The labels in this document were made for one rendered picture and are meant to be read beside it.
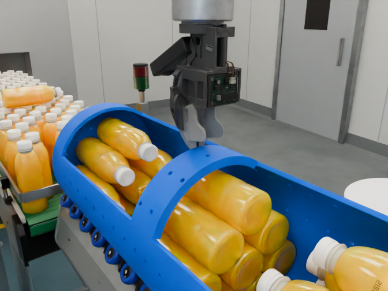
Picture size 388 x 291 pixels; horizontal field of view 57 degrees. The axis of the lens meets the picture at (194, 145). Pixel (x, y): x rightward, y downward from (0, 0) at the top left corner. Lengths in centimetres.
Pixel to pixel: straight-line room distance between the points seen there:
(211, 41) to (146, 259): 33
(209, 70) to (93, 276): 58
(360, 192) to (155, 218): 58
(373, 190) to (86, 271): 73
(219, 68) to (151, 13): 510
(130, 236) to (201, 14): 35
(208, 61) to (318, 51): 415
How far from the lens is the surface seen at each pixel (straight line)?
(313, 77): 470
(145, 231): 55
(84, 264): 96
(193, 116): 56
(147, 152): 77
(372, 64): 427
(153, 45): 562
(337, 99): 450
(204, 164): 54
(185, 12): 52
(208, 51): 52
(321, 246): 48
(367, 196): 95
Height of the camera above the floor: 145
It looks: 20 degrees down
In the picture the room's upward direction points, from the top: straight up
